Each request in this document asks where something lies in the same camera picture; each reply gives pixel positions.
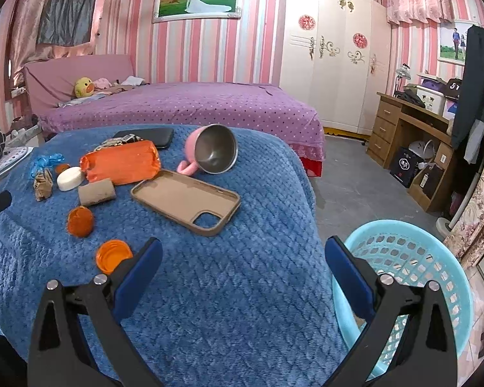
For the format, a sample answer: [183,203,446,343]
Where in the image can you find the cardboard tube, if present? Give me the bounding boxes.
[78,181,117,206]

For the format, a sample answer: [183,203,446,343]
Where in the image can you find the dark hanging jacket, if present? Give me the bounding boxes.
[452,24,484,150]

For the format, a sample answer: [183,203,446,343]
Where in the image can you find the white storage box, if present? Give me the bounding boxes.
[415,73,456,115]

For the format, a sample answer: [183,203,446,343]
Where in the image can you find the small white fan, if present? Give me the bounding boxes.
[407,139,436,166]

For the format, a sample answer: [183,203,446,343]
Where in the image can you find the pink steel mug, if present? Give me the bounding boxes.
[176,124,238,176]

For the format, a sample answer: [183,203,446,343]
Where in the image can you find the pink covered headboard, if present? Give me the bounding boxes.
[23,54,136,118]

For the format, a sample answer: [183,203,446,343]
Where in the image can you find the orange ball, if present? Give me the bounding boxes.
[67,205,95,238]

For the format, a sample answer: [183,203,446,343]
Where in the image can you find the black paper bag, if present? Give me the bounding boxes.
[389,147,424,188]

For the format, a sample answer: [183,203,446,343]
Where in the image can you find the brown phone case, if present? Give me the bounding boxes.
[130,169,242,238]

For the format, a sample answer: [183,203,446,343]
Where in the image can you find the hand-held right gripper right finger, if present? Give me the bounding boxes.
[323,236,458,387]

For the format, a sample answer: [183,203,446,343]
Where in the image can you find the black box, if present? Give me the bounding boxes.
[421,165,444,200]

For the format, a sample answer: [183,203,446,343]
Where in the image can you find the orange plastic bag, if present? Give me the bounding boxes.
[80,140,162,186]

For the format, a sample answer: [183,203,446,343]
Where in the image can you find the wall poster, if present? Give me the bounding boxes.
[438,19,480,66]

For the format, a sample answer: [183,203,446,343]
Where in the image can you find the yellow duck plush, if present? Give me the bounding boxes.
[73,77,95,98]

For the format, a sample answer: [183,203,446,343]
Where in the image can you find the framed wedding picture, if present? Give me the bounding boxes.
[152,0,245,23]

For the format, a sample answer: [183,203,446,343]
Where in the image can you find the wooden desk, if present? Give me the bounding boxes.
[366,92,456,213]

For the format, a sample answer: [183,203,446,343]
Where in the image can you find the white soap bar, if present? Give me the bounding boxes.
[56,166,85,192]

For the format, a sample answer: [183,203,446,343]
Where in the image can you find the pink shiny curtain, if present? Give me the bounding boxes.
[10,0,101,85]

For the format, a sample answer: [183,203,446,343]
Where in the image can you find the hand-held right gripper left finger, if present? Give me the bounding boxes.
[27,237,164,387]

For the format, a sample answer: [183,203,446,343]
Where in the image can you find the desk lamp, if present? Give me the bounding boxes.
[393,64,413,96]

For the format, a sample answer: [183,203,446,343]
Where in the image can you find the light blue plastic basket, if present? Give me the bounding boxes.
[331,220,474,380]

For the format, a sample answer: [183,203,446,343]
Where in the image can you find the brown paper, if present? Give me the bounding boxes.
[33,168,55,202]

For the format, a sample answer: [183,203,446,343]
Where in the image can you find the dark clothes pile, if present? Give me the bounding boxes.
[395,89,426,107]

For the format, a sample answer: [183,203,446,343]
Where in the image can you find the small cardboard box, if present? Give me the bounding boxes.
[433,145,454,166]

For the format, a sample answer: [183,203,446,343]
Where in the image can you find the grey curtain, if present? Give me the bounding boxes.
[36,0,103,47]

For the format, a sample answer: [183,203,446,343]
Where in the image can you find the orange lid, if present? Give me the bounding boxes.
[96,239,134,275]

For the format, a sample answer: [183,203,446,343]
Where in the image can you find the grey hanging garment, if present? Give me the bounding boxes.
[464,121,484,164]

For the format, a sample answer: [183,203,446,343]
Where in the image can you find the purple polka-dot bed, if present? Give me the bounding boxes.
[38,82,327,178]

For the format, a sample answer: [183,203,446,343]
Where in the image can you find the white perforated board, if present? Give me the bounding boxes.
[0,145,35,188]

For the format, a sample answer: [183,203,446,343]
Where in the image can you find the white wardrobe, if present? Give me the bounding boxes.
[279,0,392,135]

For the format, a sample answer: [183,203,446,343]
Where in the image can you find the black printed bag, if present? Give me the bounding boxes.
[446,77,464,99]

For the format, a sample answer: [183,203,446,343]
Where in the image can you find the black phone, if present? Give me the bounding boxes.
[113,128,175,150]

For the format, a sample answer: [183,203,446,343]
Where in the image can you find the white standing fan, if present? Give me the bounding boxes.
[436,165,480,234]

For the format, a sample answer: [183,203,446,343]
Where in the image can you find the blue plastic wrapper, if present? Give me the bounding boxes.
[30,153,65,180]

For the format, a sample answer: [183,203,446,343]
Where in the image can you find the patterned fabric strap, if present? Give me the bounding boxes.
[100,136,146,150]

